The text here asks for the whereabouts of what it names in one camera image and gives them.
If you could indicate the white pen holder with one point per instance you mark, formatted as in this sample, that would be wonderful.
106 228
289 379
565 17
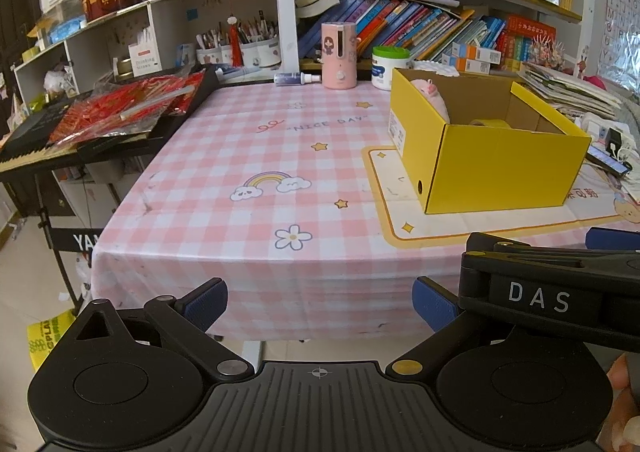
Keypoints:
209 56
265 55
248 57

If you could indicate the red boxed book set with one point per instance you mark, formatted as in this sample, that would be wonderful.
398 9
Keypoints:
527 40

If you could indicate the white jar green lid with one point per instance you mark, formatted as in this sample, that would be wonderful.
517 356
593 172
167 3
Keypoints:
390 72

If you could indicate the yellow-bordered desk mat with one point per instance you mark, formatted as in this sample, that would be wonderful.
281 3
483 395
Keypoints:
390 212

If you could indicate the yellow plastic bag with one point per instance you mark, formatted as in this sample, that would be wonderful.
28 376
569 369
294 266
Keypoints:
47 339

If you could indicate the white straw box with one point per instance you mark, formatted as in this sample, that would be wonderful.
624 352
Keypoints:
145 55

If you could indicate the white shelf unit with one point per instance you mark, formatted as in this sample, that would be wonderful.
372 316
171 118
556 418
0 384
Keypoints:
175 17

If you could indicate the yellow tape roll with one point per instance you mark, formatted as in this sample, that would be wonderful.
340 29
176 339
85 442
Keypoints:
487 122

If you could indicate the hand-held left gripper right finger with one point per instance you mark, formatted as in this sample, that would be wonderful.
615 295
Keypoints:
432 304

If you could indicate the yellow cardboard box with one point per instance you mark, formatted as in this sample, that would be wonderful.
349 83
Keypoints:
505 172

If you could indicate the stack of paper booklets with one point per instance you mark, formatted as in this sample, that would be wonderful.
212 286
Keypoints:
565 90

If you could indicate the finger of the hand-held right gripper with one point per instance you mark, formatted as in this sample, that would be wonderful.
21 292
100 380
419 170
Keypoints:
615 238

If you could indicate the row of colourful books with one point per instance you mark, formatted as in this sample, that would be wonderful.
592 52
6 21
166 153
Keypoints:
405 25

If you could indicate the person's right hand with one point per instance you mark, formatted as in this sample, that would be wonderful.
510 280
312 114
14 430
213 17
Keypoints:
627 422

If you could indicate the red tassel ornament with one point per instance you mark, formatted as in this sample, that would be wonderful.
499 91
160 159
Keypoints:
235 42

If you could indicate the alphabet wall poster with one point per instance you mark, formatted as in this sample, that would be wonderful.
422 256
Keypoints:
620 17

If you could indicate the white power strip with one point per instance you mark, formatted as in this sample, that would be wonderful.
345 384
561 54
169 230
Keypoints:
595 127

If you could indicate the pink humidifier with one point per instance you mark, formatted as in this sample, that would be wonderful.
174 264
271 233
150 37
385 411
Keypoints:
340 57

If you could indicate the orange white carton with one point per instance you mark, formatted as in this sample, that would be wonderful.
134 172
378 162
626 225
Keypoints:
475 66
477 53

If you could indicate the pile of red paper decorations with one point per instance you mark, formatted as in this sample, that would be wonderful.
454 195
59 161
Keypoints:
110 110

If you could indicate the blue spray bottle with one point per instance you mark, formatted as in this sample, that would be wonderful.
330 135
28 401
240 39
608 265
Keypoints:
292 79

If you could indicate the large pink pig plush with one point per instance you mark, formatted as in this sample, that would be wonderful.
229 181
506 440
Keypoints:
432 95

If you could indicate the black keyboard stand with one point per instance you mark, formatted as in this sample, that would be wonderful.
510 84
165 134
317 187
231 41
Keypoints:
70 239

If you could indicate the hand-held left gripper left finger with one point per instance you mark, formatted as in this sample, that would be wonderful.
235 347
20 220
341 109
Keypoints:
207 304

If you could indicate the black electronic keyboard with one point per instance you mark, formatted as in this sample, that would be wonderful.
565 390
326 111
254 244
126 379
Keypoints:
27 132

